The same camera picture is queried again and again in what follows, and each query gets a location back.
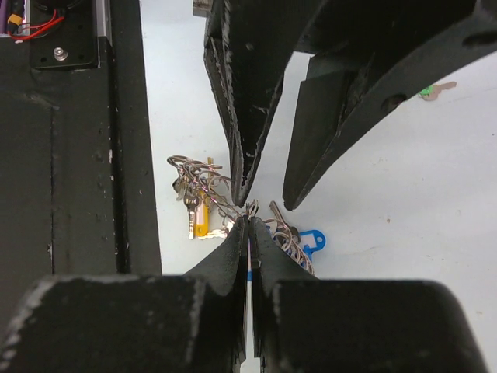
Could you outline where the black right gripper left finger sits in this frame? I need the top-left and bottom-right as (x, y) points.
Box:
(1, 218), (247, 372)

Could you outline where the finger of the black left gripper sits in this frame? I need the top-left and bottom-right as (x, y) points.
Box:
(283, 1), (496, 210)
(204, 0), (325, 207)

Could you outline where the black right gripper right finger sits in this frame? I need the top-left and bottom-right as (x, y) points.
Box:
(248, 218), (487, 372)

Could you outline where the blue tag key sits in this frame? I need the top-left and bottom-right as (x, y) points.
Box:
(265, 200), (326, 274)

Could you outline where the yellow tag key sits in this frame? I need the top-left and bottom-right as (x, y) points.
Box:
(183, 192), (209, 240)

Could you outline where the metal disc keyring organizer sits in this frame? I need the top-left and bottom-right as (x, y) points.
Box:
(166, 154), (316, 275)

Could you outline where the green tag key on table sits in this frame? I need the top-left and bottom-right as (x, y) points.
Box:
(418, 81), (457, 102)

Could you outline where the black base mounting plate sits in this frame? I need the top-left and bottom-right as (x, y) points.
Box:
(1, 1), (161, 326)

